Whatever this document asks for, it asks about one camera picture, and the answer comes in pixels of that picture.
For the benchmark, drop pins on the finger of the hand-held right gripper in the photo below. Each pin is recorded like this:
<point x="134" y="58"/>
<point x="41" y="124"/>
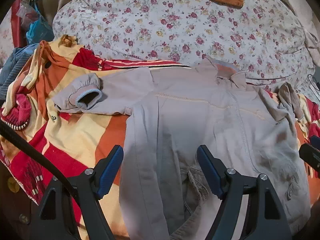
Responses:
<point x="310" y="153"/>

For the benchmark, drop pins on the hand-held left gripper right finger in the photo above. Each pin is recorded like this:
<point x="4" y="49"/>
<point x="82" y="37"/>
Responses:
<point x="210" y="172"/>

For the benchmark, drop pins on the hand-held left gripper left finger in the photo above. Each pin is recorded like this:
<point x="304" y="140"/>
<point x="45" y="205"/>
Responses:
<point x="111" y="172"/>

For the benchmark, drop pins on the light grey zip jacket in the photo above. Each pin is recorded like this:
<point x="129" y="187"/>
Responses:
<point x="187" y="117"/>

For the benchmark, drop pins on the red orange yellow blanket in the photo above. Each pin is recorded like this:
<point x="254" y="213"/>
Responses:
<point x="75" y="135"/>

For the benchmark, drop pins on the dark brown buttoned garment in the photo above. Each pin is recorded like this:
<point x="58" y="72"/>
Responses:
<point x="15" y="205"/>

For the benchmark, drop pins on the beige cloth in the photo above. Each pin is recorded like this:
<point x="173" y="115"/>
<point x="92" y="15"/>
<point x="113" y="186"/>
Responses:
<point x="311" y="45"/>

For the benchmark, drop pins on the grey striped cloth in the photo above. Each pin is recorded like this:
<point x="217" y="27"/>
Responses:
<point x="12" y="67"/>

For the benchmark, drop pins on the floral print quilt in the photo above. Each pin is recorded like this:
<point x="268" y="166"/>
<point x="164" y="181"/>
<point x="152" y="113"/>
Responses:
<point x="175" y="30"/>

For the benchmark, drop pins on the blue plastic bag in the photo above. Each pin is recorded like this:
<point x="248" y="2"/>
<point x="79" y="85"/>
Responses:
<point x="40" y="30"/>

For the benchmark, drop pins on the red bag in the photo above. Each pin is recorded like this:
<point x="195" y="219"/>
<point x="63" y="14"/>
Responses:
<point x="18" y="30"/>

